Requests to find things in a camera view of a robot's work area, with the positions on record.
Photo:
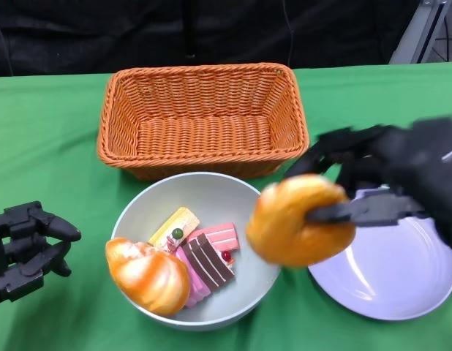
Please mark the striped croissant bread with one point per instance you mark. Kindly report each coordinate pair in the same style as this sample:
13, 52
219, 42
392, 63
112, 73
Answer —
149, 274

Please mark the aluminium frame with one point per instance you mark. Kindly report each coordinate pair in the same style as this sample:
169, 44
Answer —
416, 36

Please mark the orange wicker basket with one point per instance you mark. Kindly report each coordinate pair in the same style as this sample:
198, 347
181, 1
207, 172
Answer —
204, 135

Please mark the black backdrop cloth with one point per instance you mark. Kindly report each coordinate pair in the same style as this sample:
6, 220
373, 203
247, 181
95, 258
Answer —
101, 36

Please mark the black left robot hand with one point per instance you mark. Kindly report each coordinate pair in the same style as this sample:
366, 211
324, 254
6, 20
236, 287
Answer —
17, 248

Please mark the salmon pink cake slice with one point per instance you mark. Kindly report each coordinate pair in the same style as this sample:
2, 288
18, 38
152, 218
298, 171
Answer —
220, 235

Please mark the yellow cake slice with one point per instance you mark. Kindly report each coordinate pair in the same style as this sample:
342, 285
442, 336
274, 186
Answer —
178, 221

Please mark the lavender round plate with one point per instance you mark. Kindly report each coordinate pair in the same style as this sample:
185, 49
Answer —
387, 274

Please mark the grey round bowl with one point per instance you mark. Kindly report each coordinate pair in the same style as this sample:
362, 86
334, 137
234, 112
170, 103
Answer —
211, 197

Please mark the green tablecloth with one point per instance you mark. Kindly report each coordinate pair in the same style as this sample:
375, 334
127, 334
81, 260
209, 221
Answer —
376, 102

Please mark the chocolate layered cake slice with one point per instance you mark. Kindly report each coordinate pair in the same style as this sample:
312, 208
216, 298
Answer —
207, 267

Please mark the magenta pink cake slice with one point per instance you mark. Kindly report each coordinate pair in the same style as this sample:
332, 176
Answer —
195, 289

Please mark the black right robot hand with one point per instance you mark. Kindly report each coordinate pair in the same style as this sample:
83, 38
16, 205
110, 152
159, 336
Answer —
420, 164

